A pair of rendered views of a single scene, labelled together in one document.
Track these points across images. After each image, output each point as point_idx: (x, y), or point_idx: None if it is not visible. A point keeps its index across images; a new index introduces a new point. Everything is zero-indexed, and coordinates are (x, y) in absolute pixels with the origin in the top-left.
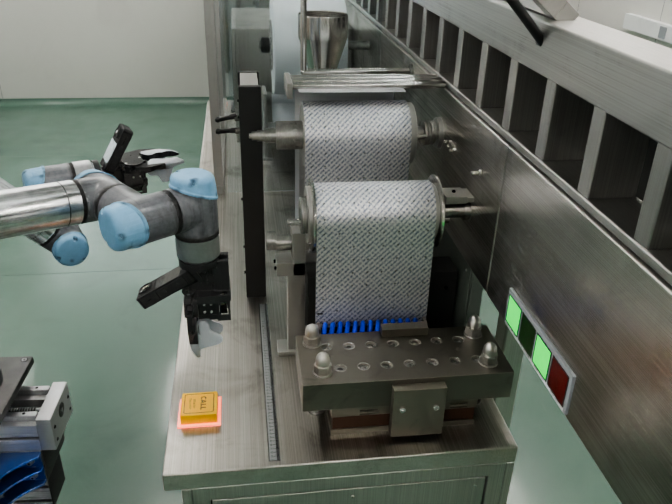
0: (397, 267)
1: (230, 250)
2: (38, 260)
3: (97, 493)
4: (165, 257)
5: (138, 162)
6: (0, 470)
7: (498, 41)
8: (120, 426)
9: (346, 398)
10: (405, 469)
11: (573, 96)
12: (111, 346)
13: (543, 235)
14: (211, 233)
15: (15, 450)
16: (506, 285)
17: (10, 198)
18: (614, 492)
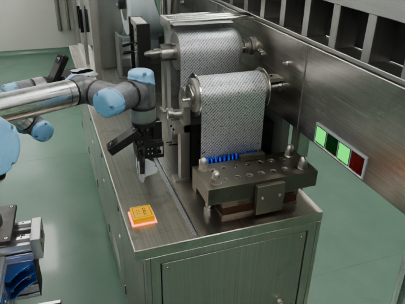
0: (245, 121)
1: (122, 130)
2: None
3: (43, 297)
4: (47, 151)
5: None
6: (11, 274)
7: None
8: (46, 256)
9: (231, 195)
10: (266, 231)
11: (349, 12)
12: (26, 209)
13: (339, 88)
14: (153, 105)
15: (16, 262)
16: (313, 122)
17: (41, 90)
18: (346, 250)
